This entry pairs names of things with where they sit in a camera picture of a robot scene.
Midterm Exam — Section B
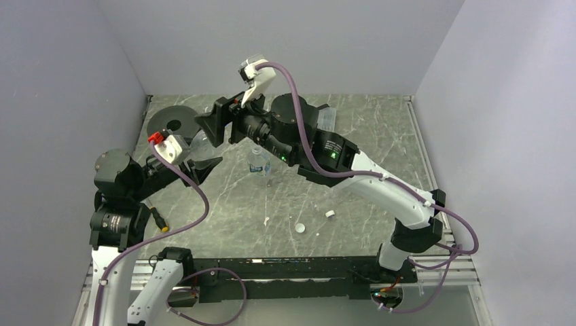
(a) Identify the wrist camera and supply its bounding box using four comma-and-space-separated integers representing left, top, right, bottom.
238, 54, 276, 108
147, 130, 191, 165

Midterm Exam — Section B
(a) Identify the clear bottle white cap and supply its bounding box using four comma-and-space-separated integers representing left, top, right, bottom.
188, 130, 221, 162

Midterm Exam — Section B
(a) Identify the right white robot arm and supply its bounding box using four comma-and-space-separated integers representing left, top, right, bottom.
194, 93, 446, 282

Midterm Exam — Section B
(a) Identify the loose white cap near front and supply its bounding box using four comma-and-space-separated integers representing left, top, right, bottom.
295, 223, 306, 234

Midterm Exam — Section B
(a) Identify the yellow tipped screwdriver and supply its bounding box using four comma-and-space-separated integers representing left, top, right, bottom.
146, 200, 170, 233

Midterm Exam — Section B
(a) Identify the black spool disc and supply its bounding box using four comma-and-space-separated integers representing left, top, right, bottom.
146, 105, 200, 138

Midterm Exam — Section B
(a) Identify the clear plastic tray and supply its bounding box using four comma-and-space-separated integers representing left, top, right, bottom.
317, 104, 337, 132

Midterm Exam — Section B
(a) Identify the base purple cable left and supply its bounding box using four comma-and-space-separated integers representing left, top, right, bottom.
164, 268, 248, 326

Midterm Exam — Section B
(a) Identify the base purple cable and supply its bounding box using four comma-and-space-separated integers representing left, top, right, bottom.
372, 244, 465, 315
164, 268, 248, 326

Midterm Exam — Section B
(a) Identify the labelled water bottle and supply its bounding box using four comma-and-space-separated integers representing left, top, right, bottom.
247, 146, 271, 187

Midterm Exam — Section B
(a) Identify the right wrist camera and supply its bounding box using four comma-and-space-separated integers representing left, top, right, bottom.
238, 54, 276, 108

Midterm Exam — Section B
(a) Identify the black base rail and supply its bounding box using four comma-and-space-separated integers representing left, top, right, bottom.
178, 255, 418, 303

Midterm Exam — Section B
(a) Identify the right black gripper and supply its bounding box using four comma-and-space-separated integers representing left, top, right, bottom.
194, 81, 297, 164

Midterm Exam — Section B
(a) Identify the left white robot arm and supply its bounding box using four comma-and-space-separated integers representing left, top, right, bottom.
85, 149, 222, 325

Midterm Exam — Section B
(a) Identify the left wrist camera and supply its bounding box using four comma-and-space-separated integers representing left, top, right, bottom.
147, 130, 191, 165

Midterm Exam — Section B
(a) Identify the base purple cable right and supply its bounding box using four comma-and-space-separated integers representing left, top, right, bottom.
372, 244, 465, 315

